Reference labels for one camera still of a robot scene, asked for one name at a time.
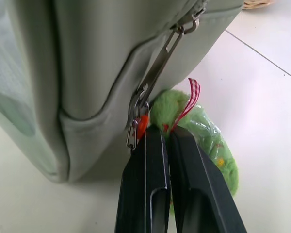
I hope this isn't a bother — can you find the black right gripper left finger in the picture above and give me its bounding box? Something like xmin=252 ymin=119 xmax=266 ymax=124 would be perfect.
xmin=114 ymin=126 xmax=171 ymax=233

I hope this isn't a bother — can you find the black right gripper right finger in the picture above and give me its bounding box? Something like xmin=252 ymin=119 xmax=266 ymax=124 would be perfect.
xmin=166 ymin=127 xmax=248 ymax=233

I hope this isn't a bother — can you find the green plush keychain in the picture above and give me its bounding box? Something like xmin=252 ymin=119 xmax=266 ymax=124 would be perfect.
xmin=125 ymin=12 xmax=240 ymax=202

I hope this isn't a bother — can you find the green zip pouch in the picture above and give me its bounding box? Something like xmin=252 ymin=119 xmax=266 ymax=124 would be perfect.
xmin=0 ymin=0 xmax=244 ymax=184

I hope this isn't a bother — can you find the woven wicker basket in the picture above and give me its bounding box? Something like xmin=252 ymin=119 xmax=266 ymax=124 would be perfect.
xmin=242 ymin=0 xmax=279 ymax=10

